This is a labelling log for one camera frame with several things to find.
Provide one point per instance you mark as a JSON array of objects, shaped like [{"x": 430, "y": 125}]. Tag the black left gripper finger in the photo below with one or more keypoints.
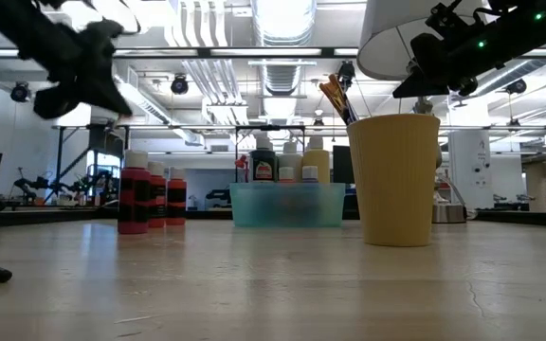
[
  {"x": 55, "y": 104},
  {"x": 112, "y": 102}
]

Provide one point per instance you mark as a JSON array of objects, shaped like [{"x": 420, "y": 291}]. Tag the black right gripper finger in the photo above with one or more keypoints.
[{"x": 420, "y": 87}]

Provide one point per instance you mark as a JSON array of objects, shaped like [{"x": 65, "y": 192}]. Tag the small magenta paint bottle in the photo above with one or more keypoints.
[{"x": 133, "y": 174}]

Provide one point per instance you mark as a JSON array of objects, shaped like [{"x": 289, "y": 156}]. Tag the small red paint bottle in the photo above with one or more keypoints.
[
  {"x": 157, "y": 180},
  {"x": 176, "y": 182}
]

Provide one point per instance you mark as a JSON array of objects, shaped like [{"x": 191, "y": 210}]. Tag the yellow ribbed cup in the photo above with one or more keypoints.
[{"x": 396, "y": 189}]

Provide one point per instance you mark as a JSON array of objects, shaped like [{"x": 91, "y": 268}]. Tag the large dark paint bottle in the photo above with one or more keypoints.
[{"x": 263, "y": 158}]

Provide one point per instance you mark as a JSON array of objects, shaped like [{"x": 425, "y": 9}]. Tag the background black robot arm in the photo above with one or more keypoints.
[{"x": 36, "y": 182}]

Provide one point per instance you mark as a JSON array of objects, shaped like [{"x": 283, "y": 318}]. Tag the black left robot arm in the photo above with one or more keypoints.
[{"x": 7, "y": 23}]

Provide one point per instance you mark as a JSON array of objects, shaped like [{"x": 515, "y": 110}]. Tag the table lamp with white shade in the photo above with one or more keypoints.
[{"x": 387, "y": 47}]

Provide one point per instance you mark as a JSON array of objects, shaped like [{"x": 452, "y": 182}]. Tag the white column with outlets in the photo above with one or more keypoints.
[{"x": 469, "y": 161}]

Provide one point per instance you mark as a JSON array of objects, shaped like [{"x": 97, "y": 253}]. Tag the black cabinet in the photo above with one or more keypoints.
[{"x": 343, "y": 163}]

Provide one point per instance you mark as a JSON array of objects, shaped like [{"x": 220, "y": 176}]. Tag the overhead light bar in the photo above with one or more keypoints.
[{"x": 263, "y": 52}]

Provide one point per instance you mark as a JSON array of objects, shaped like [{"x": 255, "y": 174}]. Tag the green plastic tray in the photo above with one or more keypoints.
[{"x": 287, "y": 206}]

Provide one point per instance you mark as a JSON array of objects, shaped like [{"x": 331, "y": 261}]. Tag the background black frame stand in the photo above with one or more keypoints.
[{"x": 125, "y": 142}]

